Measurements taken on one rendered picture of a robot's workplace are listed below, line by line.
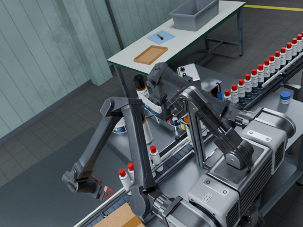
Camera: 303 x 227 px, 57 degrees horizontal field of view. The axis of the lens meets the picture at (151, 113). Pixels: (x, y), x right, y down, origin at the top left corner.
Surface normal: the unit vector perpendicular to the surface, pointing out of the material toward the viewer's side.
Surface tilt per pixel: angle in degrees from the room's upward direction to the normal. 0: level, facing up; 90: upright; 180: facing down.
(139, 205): 51
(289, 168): 0
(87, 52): 90
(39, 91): 90
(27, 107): 90
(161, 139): 0
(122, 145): 0
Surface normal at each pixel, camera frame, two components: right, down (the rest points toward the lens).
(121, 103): -0.68, -0.04
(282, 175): -0.23, -0.75
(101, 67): 0.69, 0.32
